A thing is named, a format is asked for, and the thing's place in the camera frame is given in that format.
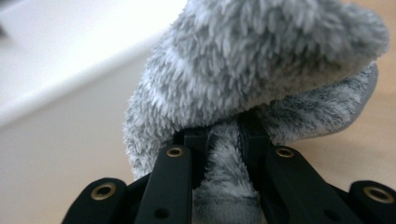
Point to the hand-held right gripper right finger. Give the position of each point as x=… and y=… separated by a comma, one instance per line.
x=289, y=183

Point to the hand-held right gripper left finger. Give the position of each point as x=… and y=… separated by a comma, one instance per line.
x=169, y=183

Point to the grey fluffy cloth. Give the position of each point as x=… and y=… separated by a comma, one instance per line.
x=249, y=62

